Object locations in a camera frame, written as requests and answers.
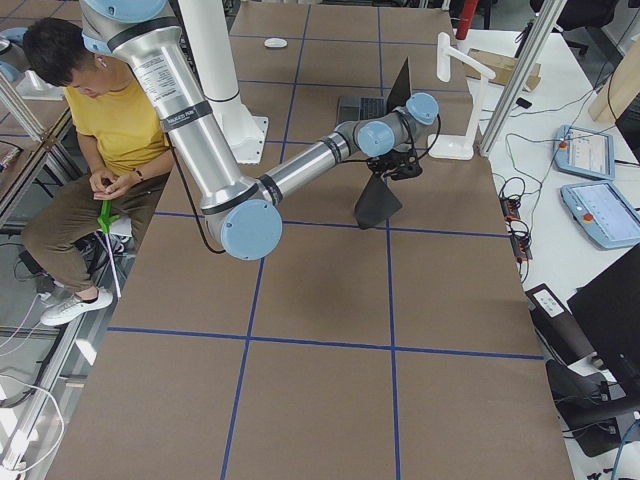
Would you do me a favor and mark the blue teach pendant far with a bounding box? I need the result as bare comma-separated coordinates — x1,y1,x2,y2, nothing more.
553,124,615,180

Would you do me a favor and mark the white desk lamp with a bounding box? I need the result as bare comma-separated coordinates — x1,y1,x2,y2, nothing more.
428,32,496,160

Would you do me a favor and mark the blue teach pendant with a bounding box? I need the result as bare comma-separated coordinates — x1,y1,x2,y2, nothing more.
560,180,639,249
553,124,615,180

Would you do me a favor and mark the aluminium frame post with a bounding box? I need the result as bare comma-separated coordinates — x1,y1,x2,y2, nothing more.
479,0,566,157

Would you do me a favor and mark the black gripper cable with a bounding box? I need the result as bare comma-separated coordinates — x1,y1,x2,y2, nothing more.
169,112,442,255

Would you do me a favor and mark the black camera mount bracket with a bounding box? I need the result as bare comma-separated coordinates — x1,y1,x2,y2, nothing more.
385,161,423,181

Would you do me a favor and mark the black monitor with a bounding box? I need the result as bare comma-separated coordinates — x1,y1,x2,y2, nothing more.
568,246,639,389

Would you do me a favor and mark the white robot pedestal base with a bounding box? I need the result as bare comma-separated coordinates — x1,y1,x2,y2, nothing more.
178,0,269,165

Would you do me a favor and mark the white computer mouse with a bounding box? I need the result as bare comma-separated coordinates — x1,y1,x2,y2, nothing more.
264,37,288,49

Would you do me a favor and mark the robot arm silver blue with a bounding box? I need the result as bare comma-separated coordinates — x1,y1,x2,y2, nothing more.
80,1,439,260

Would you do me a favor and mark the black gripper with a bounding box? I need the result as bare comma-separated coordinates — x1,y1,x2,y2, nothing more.
367,150,418,175

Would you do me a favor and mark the silver laptop black keyboard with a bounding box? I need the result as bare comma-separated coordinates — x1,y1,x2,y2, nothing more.
336,58,412,124

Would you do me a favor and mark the blue teach pendant near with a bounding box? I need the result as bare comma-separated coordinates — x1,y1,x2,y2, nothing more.
560,180,639,249

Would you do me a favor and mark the cardboard box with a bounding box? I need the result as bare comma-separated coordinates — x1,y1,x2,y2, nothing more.
468,49,541,91

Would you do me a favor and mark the person in yellow shirt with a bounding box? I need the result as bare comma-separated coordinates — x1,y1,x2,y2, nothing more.
22,18,173,326

